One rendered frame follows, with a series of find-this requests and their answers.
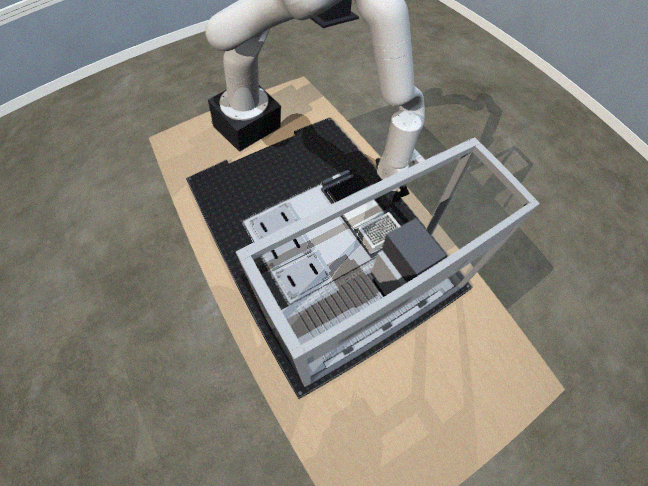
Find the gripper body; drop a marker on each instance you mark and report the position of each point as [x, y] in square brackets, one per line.
[384, 171]

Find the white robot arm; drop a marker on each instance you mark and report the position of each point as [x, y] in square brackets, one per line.
[388, 21]

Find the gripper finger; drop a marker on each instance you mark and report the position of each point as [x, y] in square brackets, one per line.
[377, 162]
[403, 192]

